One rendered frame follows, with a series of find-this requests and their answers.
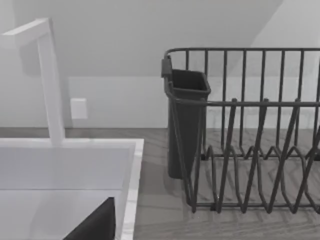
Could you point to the white sink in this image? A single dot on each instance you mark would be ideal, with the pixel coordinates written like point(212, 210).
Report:
point(65, 165)

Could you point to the dark grey cutlery holder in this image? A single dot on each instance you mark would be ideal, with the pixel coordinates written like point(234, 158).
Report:
point(186, 120)

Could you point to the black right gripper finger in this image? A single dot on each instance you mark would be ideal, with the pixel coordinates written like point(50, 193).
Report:
point(98, 222)

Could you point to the tall white tap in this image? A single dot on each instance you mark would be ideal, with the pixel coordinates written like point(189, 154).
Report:
point(48, 82)

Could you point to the white wall socket plate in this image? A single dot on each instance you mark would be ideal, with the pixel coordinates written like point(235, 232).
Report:
point(78, 108)

